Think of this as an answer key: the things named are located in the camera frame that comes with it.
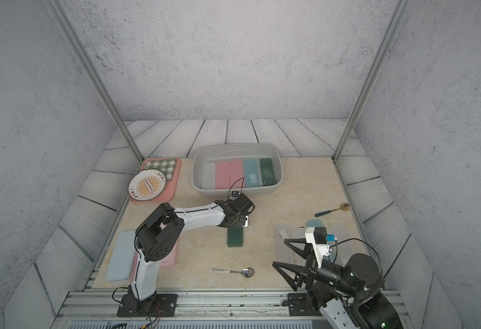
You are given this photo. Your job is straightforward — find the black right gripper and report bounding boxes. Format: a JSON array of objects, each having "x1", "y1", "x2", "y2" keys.
[{"x1": 275, "y1": 239, "x2": 362, "y2": 302}]

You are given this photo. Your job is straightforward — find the dark green pencil case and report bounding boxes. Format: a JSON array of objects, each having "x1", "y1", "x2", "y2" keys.
[
  {"x1": 227, "y1": 227, "x2": 244, "y2": 248},
  {"x1": 259, "y1": 158, "x2": 277, "y2": 186}
]

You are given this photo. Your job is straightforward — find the translucent pink pencil case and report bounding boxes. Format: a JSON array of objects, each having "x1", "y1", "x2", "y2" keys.
[{"x1": 228, "y1": 159, "x2": 245, "y2": 189}]

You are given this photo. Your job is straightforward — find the frosted white pencil case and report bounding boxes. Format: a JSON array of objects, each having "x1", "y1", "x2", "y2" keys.
[{"x1": 202, "y1": 163, "x2": 216, "y2": 190}]

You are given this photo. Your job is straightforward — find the teal pencil case with label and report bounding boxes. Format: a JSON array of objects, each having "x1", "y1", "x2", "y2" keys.
[{"x1": 243, "y1": 158, "x2": 262, "y2": 188}]

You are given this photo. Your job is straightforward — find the grey plastic storage box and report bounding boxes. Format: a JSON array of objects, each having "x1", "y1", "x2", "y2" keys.
[{"x1": 192, "y1": 143, "x2": 283, "y2": 197}]

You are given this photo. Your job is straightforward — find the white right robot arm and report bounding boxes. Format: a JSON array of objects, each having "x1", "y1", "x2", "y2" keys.
[{"x1": 272, "y1": 237, "x2": 403, "y2": 328}]

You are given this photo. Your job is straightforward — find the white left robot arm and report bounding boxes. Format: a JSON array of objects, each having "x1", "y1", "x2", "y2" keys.
[{"x1": 130, "y1": 193, "x2": 255, "y2": 302}]

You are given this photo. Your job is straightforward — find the clear pencil case with label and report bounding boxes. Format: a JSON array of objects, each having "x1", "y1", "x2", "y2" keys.
[{"x1": 273, "y1": 223, "x2": 294, "y2": 263}]

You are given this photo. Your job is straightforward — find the light pink ridged pencil case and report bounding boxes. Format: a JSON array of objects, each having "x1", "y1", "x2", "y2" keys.
[{"x1": 160, "y1": 241, "x2": 179, "y2": 269}]

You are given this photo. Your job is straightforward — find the light blue pencil case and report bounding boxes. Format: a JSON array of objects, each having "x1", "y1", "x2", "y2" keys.
[{"x1": 106, "y1": 230, "x2": 138, "y2": 282}]

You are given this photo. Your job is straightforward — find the metal spoon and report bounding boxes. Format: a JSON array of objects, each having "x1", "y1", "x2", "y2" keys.
[{"x1": 209, "y1": 267, "x2": 255, "y2": 278}]

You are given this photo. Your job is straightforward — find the pink plastic tray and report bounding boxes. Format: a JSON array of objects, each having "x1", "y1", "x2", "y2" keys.
[{"x1": 139, "y1": 158, "x2": 182, "y2": 202}]

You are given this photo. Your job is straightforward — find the green checkered cloth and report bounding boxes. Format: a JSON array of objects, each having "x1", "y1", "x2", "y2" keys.
[{"x1": 141, "y1": 158, "x2": 177, "y2": 181}]

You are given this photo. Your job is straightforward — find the round patterned ceramic plate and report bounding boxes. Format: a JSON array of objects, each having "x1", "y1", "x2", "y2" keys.
[{"x1": 128, "y1": 169, "x2": 167, "y2": 202}]

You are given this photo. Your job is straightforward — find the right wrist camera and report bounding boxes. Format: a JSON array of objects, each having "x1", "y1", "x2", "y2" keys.
[{"x1": 305, "y1": 227, "x2": 338, "y2": 266}]

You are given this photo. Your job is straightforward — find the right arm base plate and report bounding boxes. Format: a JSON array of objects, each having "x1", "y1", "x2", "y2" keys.
[{"x1": 281, "y1": 293, "x2": 320, "y2": 317}]

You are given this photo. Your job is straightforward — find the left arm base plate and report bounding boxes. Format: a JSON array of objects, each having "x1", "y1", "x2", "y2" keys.
[{"x1": 117, "y1": 293, "x2": 177, "y2": 319}]

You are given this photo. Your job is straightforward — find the aluminium front rail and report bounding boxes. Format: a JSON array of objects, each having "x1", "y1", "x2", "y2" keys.
[{"x1": 52, "y1": 289, "x2": 328, "y2": 328}]

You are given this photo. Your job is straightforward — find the right aluminium frame post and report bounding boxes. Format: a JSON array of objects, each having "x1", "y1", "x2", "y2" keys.
[{"x1": 332, "y1": 0, "x2": 409, "y2": 164}]

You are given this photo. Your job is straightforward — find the aluminium frame post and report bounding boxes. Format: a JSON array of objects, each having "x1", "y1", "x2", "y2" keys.
[
  {"x1": 44, "y1": 0, "x2": 145, "y2": 162},
  {"x1": 332, "y1": 0, "x2": 409, "y2": 164}
]

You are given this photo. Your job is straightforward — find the left aluminium frame post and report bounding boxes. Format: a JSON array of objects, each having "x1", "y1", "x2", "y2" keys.
[{"x1": 44, "y1": 0, "x2": 145, "y2": 162}]

